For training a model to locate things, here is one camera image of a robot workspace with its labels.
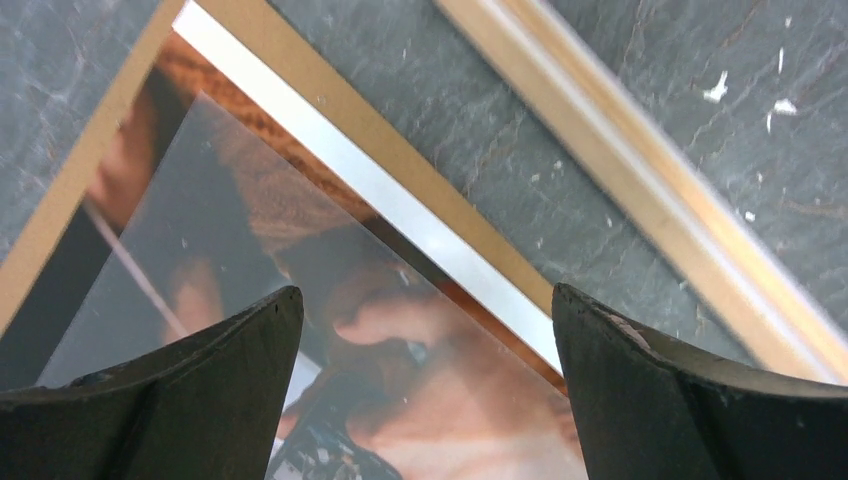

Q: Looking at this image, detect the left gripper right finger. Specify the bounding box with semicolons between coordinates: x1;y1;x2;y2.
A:
552;283;847;479

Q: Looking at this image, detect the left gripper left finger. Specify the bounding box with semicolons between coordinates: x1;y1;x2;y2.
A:
1;286;304;479

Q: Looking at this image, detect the white wooden picture frame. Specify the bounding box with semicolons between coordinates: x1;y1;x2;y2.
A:
439;1;847;384

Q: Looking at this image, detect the colour photo print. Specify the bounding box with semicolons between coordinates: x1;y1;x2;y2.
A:
1;1;586;479

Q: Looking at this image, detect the brown cardboard backing board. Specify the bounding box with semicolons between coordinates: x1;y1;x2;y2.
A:
1;1;555;359

